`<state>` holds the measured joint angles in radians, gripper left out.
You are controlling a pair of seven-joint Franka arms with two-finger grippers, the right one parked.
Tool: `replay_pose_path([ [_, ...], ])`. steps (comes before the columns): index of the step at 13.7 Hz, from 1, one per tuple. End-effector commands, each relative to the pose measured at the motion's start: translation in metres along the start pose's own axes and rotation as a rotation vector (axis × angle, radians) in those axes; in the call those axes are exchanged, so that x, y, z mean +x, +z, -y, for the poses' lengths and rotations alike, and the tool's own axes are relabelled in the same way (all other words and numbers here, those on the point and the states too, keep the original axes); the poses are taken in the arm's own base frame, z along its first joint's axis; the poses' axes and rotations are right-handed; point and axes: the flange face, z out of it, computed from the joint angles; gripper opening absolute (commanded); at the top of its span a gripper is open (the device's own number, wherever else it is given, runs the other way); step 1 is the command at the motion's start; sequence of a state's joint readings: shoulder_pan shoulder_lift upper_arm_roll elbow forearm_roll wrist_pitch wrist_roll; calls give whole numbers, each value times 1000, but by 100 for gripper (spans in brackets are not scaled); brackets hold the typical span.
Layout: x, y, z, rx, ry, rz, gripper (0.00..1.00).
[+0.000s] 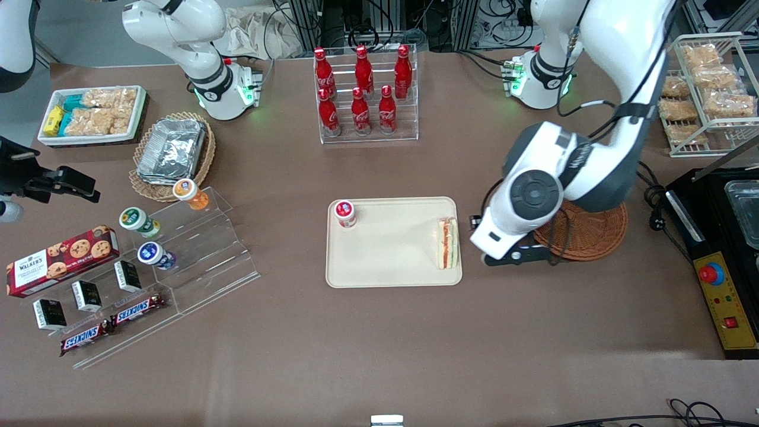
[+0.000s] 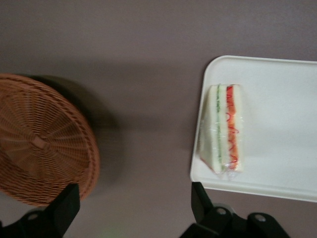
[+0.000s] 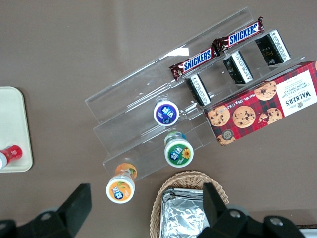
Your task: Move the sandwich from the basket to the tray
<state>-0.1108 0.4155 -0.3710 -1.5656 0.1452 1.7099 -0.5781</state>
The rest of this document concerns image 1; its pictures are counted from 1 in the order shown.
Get light oval wicker basket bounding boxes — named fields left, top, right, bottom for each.
left=129, top=111, right=216, bottom=203

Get black power cable with plug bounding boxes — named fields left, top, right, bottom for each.
left=637, top=161, right=669, bottom=232

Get white rectangular snack bin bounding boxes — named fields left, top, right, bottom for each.
left=37, top=85, right=148, bottom=146

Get small black box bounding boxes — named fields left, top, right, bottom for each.
left=33, top=298, right=68, bottom=331
left=71, top=280, right=103, bottom=313
left=113, top=260, right=142, bottom=293

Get red Walkers cookie box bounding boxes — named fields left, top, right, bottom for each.
left=6, top=225, right=121, bottom=298

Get red cola bottle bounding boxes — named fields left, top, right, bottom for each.
left=351, top=87, right=372, bottom=136
left=394, top=45, right=413, bottom=100
left=318, top=88, right=341, bottom=138
left=378, top=85, right=397, bottom=135
left=354, top=46, right=374, bottom=98
left=314, top=47, right=336, bottom=98

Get yellow emergency stop control box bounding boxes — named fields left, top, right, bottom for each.
left=693, top=252, right=759, bottom=352

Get black appliance base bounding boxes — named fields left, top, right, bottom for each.
left=665, top=167, right=759, bottom=360

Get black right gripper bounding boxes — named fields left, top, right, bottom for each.
left=0, top=136, right=100, bottom=202

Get white wire shelf rack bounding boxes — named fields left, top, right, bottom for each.
left=659, top=32, right=759, bottom=158

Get orange cap yogurt cup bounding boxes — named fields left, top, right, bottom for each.
left=173, top=179, right=210, bottom=212

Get crumpled beige cloth bag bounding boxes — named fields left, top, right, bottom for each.
left=212, top=6, right=304, bottom=60

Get clear acrylic stepped stand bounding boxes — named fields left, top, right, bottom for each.
left=36, top=186, right=261, bottom=370

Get blue cap yogurt cup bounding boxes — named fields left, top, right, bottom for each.
left=137, top=241, right=177, bottom=271

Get clear plastic container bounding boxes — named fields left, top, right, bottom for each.
left=725, top=181, right=759, bottom=250

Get clear rice cracker bag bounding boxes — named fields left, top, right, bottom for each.
left=82, top=88, right=138, bottom=109
left=68, top=109, right=130, bottom=136

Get aluminium frame equipment rack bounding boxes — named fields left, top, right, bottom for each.
left=283, top=0, right=482, bottom=53

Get clear acrylic bottle rack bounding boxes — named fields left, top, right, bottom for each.
left=314, top=44, right=419, bottom=145

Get triangular sandwich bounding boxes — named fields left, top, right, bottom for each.
left=438, top=217, right=459, bottom=270

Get black floor cables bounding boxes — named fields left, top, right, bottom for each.
left=548, top=398, right=759, bottom=427

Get green cap yogurt cup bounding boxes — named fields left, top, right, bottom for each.
left=119, top=206, right=161, bottom=240

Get stacked foil containers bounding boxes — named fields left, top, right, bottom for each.
left=136, top=118, right=207, bottom=185

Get red cap yogurt cup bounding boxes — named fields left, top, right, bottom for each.
left=334, top=200, right=357, bottom=229

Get Snickers chocolate bar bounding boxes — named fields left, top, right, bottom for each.
left=110, top=292, right=167, bottom=327
left=59, top=320, right=114, bottom=357

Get beige plastic tray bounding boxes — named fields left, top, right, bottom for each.
left=326, top=197, right=463, bottom=289

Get brown round wicker basket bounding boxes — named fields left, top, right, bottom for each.
left=532, top=200, right=629, bottom=262

